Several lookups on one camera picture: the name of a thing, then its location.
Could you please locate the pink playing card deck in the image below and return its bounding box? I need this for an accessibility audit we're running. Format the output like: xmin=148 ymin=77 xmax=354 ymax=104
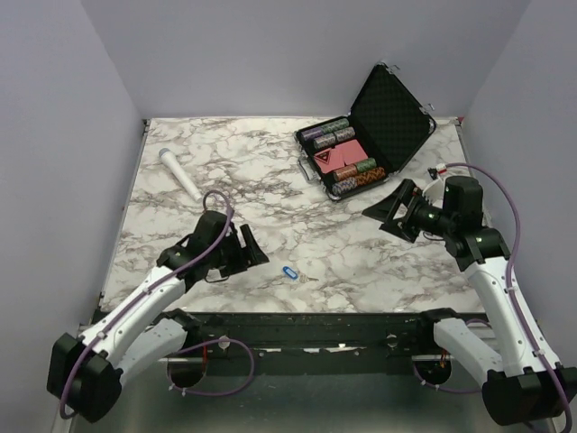
xmin=314 ymin=148 xmax=345 ymax=174

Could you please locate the orange black chip stack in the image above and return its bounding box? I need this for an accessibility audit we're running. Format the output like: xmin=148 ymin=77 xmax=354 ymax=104
xmin=355 ymin=167 xmax=386 ymax=186

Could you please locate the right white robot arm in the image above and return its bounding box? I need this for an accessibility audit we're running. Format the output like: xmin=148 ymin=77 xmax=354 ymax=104
xmin=379 ymin=176 xmax=576 ymax=426

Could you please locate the black table front rail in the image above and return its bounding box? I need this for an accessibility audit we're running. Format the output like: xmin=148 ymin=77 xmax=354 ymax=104
xmin=80 ymin=310 xmax=497 ymax=375

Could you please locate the purple chip stack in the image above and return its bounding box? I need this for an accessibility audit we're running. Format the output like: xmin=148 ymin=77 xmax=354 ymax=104
xmin=301 ymin=127 xmax=325 ymax=141

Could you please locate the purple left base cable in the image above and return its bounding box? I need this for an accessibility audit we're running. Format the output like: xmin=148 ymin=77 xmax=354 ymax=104
xmin=169 ymin=337 xmax=256 ymax=399

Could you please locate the brown chip stack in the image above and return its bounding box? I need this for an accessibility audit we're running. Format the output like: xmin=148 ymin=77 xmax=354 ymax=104
xmin=333 ymin=164 xmax=358 ymax=181

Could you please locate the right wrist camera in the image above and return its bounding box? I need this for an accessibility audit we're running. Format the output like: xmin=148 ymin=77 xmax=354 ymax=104
xmin=421 ymin=166 xmax=450 ymax=199

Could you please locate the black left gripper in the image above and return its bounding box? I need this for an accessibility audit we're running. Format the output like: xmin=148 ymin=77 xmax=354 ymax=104
xmin=208 ymin=224 xmax=270 ymax=278

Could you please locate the white microphone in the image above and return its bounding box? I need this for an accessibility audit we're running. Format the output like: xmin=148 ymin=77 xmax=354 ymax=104
xmin=159 ymin=148 xmax=202 ymax=201

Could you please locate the blue plastic key tag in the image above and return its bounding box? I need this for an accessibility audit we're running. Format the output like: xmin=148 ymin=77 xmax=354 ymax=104
xmin=282 ymin=266 xmax=298 ymax=281

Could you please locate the blue tan chip stack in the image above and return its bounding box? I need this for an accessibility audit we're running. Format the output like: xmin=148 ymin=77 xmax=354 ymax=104
xmin=332 ymin=177 xmax=358 ymax=196

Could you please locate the black poker chip case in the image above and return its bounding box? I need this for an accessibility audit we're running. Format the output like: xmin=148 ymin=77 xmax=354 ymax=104
xmin=295 ymin=63 xmax=436 ymax=201

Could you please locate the green chip stack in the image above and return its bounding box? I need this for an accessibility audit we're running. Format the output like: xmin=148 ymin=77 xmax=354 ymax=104
xmin=321 ymin=118 xmax=350 ymax=134

